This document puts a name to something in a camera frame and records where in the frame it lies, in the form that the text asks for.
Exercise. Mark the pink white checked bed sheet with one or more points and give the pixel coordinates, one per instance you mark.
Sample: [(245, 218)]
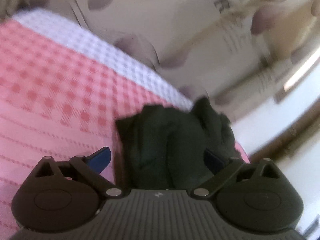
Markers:
[(62, 91)]

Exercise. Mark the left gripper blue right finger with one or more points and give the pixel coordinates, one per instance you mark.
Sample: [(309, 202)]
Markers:
[(212, 161)]

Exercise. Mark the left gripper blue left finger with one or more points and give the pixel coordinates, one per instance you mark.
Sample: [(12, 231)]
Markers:
[(99, 160)]

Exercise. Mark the black garment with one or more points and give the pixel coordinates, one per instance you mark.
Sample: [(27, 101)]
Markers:
[(163, 147)]

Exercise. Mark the beige leaf print curtain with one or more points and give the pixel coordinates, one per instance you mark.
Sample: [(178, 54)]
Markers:
[(237, 52)]

